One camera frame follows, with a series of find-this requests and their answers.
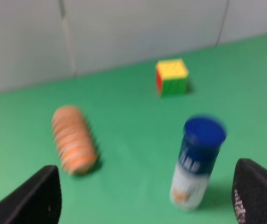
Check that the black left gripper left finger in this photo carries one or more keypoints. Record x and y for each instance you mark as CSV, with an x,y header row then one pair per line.
x,y
37,201

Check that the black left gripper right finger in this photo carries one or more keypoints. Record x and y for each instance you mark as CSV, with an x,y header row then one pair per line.
x,y
249,192

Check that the orange twisted plush bread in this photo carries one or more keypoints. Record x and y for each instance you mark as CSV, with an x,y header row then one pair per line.
x,y
73,140

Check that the blue white yogurt bottle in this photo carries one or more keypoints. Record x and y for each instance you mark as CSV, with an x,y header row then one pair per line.
x,y
202,139

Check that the colourful puzzle cube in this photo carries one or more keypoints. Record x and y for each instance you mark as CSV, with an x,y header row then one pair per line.
x,y
171,77

